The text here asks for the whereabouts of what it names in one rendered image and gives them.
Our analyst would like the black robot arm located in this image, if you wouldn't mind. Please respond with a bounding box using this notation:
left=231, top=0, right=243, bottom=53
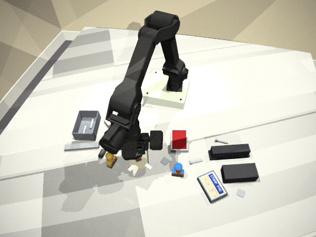
left=99, top=10, right=189, bottom=160

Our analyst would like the blue-handled rubber stamp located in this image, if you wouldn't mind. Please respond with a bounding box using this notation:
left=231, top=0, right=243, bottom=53
left=172, top=162, right=184, bottom=177

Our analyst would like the flat blue and cream stamp pad tin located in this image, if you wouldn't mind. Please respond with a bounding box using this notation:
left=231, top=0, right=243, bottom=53
left=197, top=170, right=228, bottom=203

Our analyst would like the yellow rubber stamp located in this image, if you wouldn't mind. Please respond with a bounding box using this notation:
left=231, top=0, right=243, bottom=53
left=105, top=152, right=117, bottom=168

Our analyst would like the cream paper card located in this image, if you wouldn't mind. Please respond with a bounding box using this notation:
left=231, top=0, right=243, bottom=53
left=128, top=149, right=152, bottom=171

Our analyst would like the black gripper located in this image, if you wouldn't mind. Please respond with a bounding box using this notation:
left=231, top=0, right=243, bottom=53
left=127, top=126, right=163, bottom=151

